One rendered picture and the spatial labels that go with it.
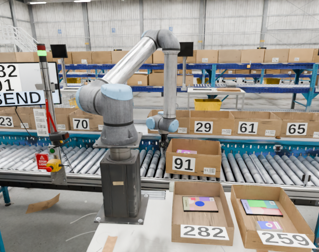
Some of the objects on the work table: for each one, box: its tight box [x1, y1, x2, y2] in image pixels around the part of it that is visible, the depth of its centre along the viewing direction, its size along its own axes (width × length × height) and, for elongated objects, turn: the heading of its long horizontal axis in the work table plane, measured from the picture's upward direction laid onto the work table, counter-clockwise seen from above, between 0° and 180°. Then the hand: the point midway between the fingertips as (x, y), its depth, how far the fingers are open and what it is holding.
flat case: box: [240, 199, 283, 217], centre depth 130 cm, size 14×19×2 cm
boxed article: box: [256, 221, 283, 233], centre depth 111 cm, size 6×10×5 cm, turn 90°
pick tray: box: [171, 181, 234, 246], centre depth 123 cm, size 28×38×10 cm
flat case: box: [182, 196, 218, 213], centre depth 133 cm, size 14×19×2 cm
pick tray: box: [230, 184, 315, 252], centre depth 119 cm, size 28×38×10 cm
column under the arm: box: [94, 150, 149, 225], centre depth 127 cm, size 26×26×33 cm
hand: (164, 155), depth 190 cm, fingers closed
